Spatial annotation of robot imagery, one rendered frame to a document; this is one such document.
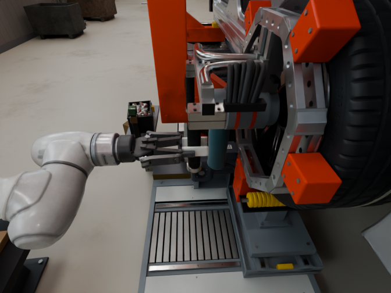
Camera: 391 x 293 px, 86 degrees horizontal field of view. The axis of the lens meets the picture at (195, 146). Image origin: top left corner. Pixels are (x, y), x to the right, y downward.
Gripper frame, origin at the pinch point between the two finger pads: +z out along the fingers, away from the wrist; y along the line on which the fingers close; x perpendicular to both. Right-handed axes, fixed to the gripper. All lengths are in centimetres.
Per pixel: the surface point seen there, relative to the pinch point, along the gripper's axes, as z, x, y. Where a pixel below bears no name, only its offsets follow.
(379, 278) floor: 93, -83, 9
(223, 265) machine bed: 14, -75, 2
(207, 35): 28, -24, -253
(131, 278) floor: -33, -83, 2
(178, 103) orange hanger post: -6, -18, -59
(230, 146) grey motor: 23, -40, -48
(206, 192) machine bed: 10, -75, -44
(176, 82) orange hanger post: -7, -6, -60
